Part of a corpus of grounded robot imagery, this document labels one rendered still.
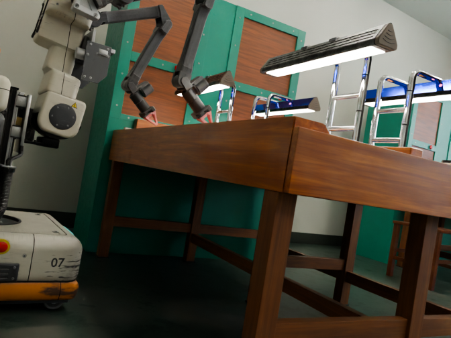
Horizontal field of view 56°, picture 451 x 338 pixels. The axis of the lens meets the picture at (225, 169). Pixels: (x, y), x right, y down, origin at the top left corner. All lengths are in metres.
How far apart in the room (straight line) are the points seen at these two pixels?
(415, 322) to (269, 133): 0.77
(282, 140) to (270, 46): 2.24
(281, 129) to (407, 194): 0.43
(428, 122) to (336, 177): 3.81
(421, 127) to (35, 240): 3.93
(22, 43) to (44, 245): 2.09
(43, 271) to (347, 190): 1.09
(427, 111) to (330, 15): 1.46
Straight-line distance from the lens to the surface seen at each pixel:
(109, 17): 2.24
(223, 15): 3.09
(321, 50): 1.51
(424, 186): 1.33
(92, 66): 1.84
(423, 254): 1.46
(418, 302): 1.49
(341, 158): 1.09
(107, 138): 2.68
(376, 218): 4.65
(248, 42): 3.16
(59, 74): 1.82
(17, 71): 3.44
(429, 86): 1.92
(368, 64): 1.61
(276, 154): 1.05
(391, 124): 4.71
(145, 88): 2.29
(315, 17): 4.91
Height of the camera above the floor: 0.60
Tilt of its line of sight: 1 degrees up
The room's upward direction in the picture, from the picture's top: 9 degrees clockwise
